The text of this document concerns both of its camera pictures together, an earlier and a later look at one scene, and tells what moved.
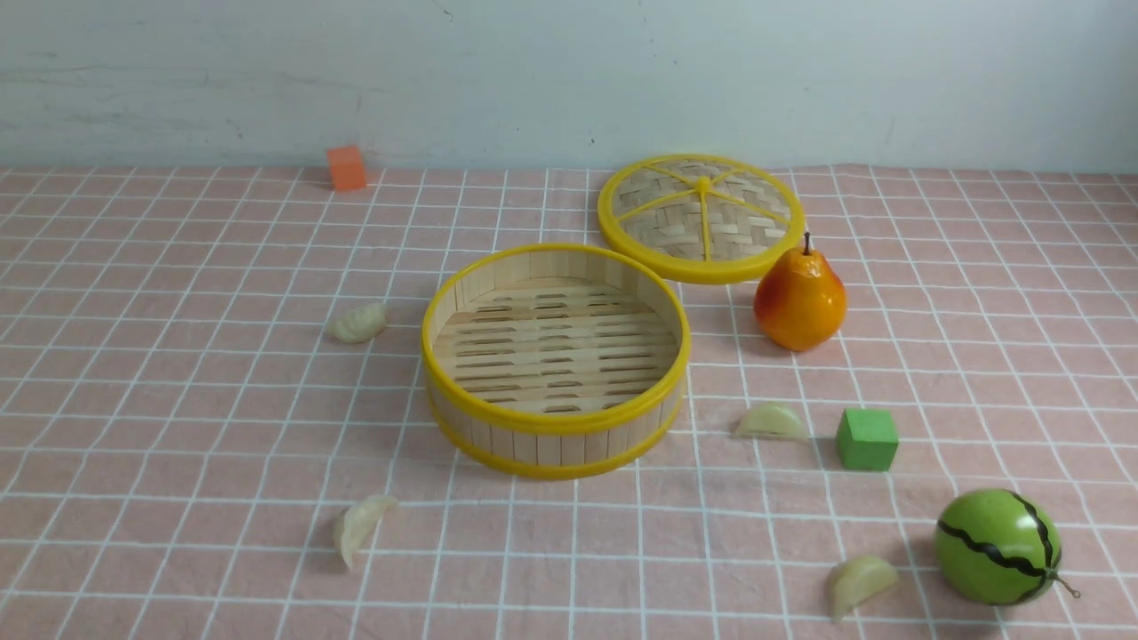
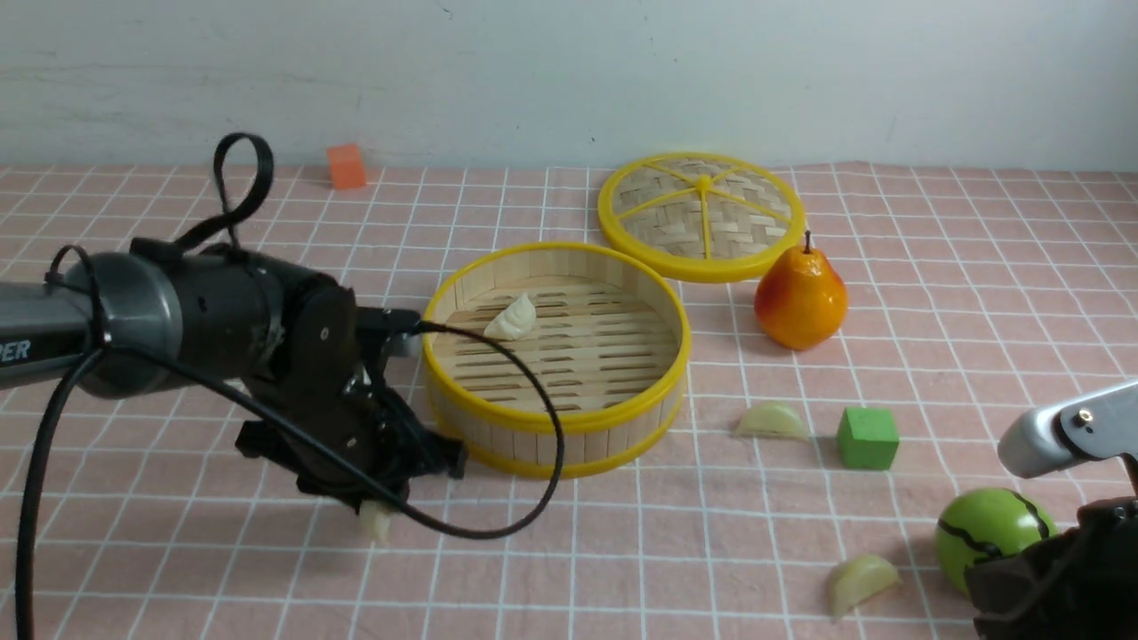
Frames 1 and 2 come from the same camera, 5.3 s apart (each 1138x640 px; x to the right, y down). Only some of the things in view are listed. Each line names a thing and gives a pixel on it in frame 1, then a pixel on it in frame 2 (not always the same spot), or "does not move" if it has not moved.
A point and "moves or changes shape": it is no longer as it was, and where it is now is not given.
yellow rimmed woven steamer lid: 701,218 does not move
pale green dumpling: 772,420 does not move
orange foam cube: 347,168 does not move
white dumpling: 359,524 moves or changes shape
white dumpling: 360,324 moves or changes shape
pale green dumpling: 861,580 does not move
